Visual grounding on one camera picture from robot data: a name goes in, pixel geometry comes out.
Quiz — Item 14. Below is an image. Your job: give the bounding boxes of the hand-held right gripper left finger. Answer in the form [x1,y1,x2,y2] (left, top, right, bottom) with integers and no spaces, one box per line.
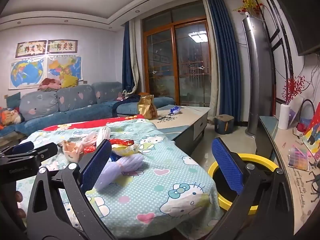
[26,139,113,240]

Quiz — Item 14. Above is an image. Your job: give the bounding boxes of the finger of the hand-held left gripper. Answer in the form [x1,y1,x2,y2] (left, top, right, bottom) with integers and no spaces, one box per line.
[0,142,58,165]
[0,141,35,155]

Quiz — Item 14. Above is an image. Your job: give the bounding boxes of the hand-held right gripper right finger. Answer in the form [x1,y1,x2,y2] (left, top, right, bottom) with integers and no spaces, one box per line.
[207,137,295,240]

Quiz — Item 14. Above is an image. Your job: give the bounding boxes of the yellow rimmed trash bin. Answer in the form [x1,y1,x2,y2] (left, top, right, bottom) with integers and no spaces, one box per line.
[207,153,281,217]

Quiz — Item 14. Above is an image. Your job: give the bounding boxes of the pale yellow plastic bag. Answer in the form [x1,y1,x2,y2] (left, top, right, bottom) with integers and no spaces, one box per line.
[111,144,142,157]

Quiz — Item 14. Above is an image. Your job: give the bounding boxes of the red snack wrapper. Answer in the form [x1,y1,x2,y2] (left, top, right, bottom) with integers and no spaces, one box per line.
[109,137,135,147]

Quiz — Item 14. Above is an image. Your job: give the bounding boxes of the person's left hand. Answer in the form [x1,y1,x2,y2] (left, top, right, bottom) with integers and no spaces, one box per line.
[14,191,27,219]

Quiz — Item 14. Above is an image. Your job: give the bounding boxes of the orange patterned cloth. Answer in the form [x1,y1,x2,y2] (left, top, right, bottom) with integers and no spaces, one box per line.
[0,106,22,125]

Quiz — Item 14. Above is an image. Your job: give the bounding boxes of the blue stool with wooden top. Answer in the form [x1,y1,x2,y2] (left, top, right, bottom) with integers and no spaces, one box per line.
[214,114,235,135]

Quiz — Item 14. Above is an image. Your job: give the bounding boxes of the red blanket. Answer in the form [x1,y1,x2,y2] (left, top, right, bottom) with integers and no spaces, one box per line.
[42,114,148,130]

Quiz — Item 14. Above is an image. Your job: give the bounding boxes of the grey coffee table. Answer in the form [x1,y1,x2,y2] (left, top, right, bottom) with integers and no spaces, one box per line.
[125,106,211,157]

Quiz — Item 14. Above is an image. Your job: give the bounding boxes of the cartoon cat printed blanket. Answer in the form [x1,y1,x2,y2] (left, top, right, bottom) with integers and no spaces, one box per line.
[16,119,224,239]

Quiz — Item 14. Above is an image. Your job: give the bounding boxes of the blue heart print sofa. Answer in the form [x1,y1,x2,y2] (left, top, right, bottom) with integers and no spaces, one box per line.
[0,81,175,140]

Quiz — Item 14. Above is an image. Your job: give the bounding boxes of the long television cabinet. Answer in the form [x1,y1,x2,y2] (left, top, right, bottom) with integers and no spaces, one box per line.
[255,116,320,235]

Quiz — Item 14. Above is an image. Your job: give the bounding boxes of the pile of clothes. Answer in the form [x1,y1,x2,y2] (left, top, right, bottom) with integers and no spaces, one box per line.
[37,78,62,92]

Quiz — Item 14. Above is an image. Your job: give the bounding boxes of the clear plastic bead box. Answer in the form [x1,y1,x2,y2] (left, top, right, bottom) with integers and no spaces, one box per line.
[287,145,312,172]

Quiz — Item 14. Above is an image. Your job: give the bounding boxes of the world map poster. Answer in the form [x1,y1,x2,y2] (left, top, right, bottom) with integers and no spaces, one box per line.
[9,57,46,90]

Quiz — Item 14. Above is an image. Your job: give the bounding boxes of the white ribbed vase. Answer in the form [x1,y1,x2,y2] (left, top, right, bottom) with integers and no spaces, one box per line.
[278,103,291,130]

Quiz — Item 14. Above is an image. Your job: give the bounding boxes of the dark cloth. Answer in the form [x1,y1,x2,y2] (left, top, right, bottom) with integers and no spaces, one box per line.
[114,93,142,104]

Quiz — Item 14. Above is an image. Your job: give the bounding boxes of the brown paper bag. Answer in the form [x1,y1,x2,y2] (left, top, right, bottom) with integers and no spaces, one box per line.
[138,94,158,120]

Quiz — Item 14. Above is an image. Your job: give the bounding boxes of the yellow pillow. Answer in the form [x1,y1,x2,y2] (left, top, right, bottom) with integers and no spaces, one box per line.
[61,74,79,88]

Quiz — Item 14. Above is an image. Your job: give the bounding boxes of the grey tower air conditioner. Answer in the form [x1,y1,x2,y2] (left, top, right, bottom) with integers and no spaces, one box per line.
[242,16,269,138]

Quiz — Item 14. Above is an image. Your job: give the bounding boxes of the white vase with red berries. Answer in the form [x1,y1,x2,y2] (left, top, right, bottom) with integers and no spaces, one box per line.
[289,96,305,127]

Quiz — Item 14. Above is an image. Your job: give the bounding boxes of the colourful figure painting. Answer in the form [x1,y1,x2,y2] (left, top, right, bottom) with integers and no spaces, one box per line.
[301,116,320,160]

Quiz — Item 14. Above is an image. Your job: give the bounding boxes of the country map poster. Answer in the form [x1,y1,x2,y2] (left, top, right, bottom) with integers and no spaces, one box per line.
[46,55,83,80]

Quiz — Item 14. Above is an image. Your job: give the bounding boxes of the framed calligraphy picture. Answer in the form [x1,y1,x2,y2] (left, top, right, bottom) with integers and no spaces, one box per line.
[47,39,78,55]
[15,40,47,58]

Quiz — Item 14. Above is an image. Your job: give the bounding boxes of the blue window curtain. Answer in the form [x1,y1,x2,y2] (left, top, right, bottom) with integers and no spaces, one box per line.
[204,0,242,123]
[122,21,140,93]

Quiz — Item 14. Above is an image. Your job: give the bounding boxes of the wooden framed glass door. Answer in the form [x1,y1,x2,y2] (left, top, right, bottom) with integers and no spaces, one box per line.
[142,0,212,107]

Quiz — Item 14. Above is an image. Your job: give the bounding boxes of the yellow red artificial flowers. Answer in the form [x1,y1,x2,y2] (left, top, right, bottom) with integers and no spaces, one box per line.
[234,0,265,20]

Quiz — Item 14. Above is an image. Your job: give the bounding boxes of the black handled basket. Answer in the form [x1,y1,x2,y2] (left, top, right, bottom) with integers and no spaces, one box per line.
[296,99,316,133]

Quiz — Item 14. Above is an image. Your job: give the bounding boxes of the wall mounted television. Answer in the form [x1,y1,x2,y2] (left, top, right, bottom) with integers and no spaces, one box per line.
[266,0,320,57]

